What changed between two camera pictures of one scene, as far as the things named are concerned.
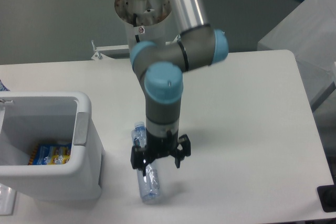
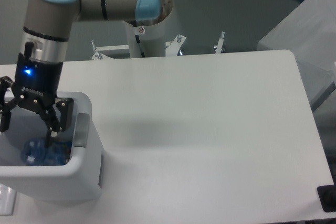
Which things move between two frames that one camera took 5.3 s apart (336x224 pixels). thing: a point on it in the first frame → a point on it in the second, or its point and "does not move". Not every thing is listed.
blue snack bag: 51,154 does not move
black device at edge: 327,196 does not move
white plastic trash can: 30,118 does not move
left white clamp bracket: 97,55 does not move
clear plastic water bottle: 149,184 → 34,153
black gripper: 157,147 → 36,83
